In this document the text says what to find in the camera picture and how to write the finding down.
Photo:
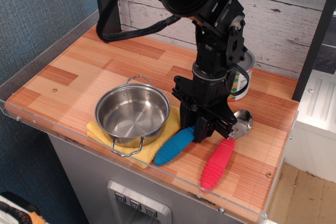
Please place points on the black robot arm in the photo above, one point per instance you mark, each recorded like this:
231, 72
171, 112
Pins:
220, 45

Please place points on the dark right vertical post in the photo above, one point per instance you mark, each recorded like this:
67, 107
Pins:
312, 54

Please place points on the orange plush object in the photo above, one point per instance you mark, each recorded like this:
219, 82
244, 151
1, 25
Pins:
36, 219

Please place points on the black white corner object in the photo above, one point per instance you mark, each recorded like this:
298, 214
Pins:
15, 209

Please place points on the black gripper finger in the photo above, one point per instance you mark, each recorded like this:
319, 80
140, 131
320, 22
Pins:
188, 114
203, 129

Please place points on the white toy sink unit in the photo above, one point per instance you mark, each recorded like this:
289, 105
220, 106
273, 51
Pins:
311, 145

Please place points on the silver dispenser button panel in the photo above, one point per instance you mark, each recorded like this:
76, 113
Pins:
131, 206

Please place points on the stainless steel pot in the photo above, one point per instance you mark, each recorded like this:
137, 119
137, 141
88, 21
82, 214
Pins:
133, 115

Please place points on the yellow folded cloth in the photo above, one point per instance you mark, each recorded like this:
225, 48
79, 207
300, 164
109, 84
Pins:
148, 152

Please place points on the grey toy fridge cabinet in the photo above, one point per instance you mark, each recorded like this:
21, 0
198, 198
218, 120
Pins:
89, 173

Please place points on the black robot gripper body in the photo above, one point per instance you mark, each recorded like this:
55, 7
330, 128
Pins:
211, 99

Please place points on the blue handled metal fork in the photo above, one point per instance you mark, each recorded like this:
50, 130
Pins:
171, 148

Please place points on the red handled metal spoon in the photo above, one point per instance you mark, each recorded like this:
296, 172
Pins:
217, 163

